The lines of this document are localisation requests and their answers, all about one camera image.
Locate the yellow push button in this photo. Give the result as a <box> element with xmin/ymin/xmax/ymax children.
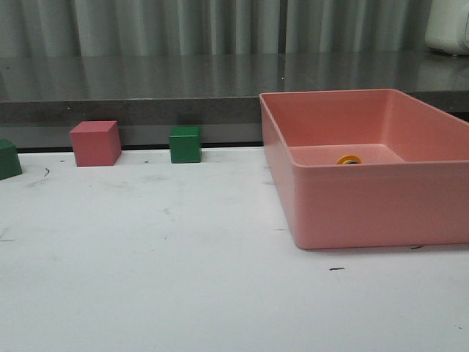
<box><xmin>336</xmin><ymin>154</ymin><xmax>362</xmax><ymax>165</ymax></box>

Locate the green wooden cube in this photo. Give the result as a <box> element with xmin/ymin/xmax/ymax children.
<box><xmin>169</xmin><ymin>126</ymin><xmax>202</xmax><ymax>164</ymax></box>

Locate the grey stone counter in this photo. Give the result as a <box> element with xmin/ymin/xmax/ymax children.
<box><xmin>1</xmin><ymin>51</ymin><xmax>468</xmax><ymax>151</ymax></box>

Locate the pink wooden cube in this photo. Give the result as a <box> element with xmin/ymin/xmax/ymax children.
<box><xmin>70</xmin><ymin>120</ymin><xmax>122</xmax><ymax>167</ymax></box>

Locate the pink plastic bin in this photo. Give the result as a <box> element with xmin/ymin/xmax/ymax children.
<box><xmin>259</xmin><ymin>89</ymin><xmax>468</xmax><ymax>249</ymax></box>

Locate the green cube at left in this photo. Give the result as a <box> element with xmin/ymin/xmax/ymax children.
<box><xmin>0</xmin><ymin>139</ymin><xmax>23</xmax><ymax>180</ymax></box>

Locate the grey curtain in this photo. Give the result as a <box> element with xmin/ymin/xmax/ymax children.
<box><xmin>0</xmin><ymin>0</ymin><xmax>433</xmax><ymax>58</ymax></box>

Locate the white rice cooker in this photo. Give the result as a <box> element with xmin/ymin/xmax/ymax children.
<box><xmin>425</xmin><ymin>0</ymin><xmax>468</xmax><ymax>56</ymax></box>

